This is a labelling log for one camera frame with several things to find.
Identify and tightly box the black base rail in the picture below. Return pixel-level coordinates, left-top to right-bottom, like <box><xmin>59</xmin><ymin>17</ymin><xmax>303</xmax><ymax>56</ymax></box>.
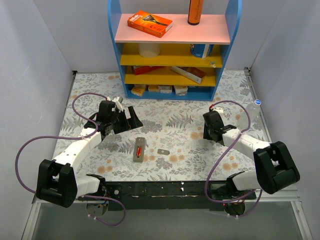
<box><xmin>86</xmin><ymin>180</ymin><xmax>250</xmax><ymax>211</ymax></box>

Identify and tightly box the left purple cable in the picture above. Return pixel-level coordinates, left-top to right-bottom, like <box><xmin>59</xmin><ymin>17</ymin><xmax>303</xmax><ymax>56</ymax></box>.
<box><xmin>14</xmin><ymin>92</ymin><xmax>127</xmax><ymax>227</ymax></box>

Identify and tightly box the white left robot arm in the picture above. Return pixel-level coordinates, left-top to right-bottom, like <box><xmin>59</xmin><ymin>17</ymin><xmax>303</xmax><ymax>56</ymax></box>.
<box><xmin>36</xmin><ymin>98</ymin><xmax>143</xmax><ymax>208</ymax></box>

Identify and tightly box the red box left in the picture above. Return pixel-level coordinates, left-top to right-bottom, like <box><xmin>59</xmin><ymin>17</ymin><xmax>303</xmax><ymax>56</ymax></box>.
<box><xmin>131</xmin><ymin>65</ymin><xmax>165</xmax><ymax>76</ymax></box>

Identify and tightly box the grey battery cover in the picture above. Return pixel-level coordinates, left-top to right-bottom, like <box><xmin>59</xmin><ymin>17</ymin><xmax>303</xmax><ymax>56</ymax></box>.
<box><xmin>157</xmin><ymin>149</ymin><xmax>170</xmax><ymax>156</ymax></box>

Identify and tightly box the blue shelf unit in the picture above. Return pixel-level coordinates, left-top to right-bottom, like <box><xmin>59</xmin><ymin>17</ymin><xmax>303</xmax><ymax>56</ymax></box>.
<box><xmin>107</xmin><ymin>0</ymin><xmax>242</xmax><ymax>101</ymax></box>

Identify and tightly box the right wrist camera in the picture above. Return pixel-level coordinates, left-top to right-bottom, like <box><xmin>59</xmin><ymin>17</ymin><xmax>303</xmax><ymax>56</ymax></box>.
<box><xmin>209</xmin><ymin>105</ymin><xmax>224</xmax><ymax>114</ymax></box>

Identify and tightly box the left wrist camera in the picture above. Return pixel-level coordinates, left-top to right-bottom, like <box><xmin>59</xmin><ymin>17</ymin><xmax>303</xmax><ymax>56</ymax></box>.
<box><xmin>112</xmin><ymin>96</ymin><xmax>124</xmax><ymax>112</ymax></box>

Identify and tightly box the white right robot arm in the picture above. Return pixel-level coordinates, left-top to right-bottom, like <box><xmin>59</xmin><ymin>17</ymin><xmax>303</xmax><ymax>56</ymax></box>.
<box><xmin>203</xmin><ymin>110</ymin><xmax>301</xmax><ymax>199</ymax></box>

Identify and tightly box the purple cable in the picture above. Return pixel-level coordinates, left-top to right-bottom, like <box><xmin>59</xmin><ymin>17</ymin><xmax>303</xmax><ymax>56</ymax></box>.
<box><xmin>14</xmin><ymin>92</ymin><xmax>127</xmax><ymax>227</ymax></box>
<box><xmin>204</xmin><ymin>100</ymin><xmax>263</xmax><ymax>219</ymax></box>

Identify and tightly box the white soap box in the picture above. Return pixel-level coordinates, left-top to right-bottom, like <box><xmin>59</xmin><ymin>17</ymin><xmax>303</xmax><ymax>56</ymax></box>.
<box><xmin>173</xmin><ymin>85</ymin><xmax>188</xmax><ymax>97</ymax></box>

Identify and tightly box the red white long box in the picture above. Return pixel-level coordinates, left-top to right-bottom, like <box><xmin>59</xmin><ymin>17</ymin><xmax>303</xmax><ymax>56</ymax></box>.
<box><xmin>170</xmin><ymin>66</ymin><xmax>207</xmax><ymax>84</ymax></box>

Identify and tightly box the white cup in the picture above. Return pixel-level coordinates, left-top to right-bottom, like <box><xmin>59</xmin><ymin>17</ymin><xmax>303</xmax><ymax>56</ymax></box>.
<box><xmin>138</xmin><ymin>43</ymin><xmax>161</xmax><ymax>59</ymax></box>

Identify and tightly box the clear plastic water bottle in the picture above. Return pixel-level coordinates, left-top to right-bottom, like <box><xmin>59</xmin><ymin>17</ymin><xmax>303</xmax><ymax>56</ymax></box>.
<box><xmin>236</xmin><ymin>99</ymin><xmax>262</xmax><ymax>130</ymax></box>

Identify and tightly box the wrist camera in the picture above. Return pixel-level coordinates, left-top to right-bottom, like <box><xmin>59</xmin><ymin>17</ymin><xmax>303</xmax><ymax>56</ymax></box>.
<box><xmin>209</xmin><ymin>105</ymin><xmax>224</xmax><ymax>114</ymax></box>
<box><xmin>112</xmin><ymin>96</ymin><xmax>124</xmax><ymax>112</ymax></box>

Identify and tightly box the red yellow battery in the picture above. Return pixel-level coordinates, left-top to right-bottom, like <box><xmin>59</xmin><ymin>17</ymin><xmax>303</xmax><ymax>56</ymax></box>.
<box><xmin>136</xmin><ymin>147</ymin><xmax>142</xmax><ymax>157</ymax></box>

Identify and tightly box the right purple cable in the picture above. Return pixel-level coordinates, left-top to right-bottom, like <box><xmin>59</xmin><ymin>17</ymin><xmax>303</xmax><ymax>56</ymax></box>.
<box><xmin>204</xmin><ymin>100</ymin><xmax>263</xmax><ymax>219</ymax></box>

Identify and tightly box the orange bottle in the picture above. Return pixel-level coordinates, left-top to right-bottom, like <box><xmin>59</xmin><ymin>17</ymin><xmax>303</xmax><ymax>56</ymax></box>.
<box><xmin>187</xmin><ymin>0</ymin><xmax>204</xmax><ymax>26</ymax></box>

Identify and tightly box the floral tablecloth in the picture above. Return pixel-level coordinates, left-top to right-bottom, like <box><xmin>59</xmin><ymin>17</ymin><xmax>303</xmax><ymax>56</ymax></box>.
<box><xmin>54</xmin><ymin>72</ymin><xmax>255</xmax><ymax>182</ymax></box>

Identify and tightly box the yellow soap box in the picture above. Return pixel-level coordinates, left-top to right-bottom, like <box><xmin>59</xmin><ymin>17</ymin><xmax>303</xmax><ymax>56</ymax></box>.
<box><xmin>131</xmin><ymin>84</ymin><xmax>147</xmax><ymax>97</ymax></box>

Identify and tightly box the orange razor box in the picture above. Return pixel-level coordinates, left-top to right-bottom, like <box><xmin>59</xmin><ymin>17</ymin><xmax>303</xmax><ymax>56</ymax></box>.
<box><xmin>127</xmin><ymin>10</ymin><xmax>173</xmax><ymax>38</ymax></box>

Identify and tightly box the grey remote control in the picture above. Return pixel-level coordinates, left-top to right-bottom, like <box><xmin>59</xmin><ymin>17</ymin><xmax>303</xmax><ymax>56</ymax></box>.
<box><xmin>133</xmin><ymin>137</ymin><xmax>146</xmax><ymax>163</ymax></box>

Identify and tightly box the blue white can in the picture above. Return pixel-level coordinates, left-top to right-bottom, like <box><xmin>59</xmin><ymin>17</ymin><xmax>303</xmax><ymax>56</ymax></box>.
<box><xmin>190</xmin><ymin>44</ymin><xmax>214</xmax><ymax>59</ymax></box>

